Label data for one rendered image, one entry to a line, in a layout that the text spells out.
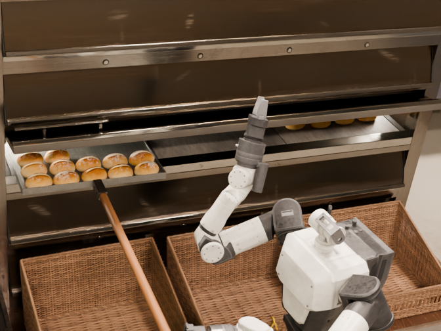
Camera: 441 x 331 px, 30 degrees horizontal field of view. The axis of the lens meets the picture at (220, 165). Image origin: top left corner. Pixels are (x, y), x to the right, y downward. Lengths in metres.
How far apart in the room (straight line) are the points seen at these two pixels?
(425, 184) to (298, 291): 3.30
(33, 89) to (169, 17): 0.54
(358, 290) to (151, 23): 1.19
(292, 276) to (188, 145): 1.01
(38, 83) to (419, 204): 3.25
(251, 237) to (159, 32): 0.81
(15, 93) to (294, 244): 1.10
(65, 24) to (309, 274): 1.17
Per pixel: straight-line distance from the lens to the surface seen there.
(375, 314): 2.45
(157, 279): 3.43
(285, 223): 2.68
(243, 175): 2.58
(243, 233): 2.70
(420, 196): 5.68
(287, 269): 2.62
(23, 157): 3.20
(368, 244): 2.66
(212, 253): 2.67
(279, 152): 3.46
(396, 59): 3.55
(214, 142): 3.46
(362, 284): 2.47
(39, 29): 2.85
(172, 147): 3.39
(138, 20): 2.94
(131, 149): 3.35
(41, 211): 3.24
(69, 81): 2.98
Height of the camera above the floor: 2.93
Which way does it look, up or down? 32 degrees down
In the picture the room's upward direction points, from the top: 8 degrees clockwise
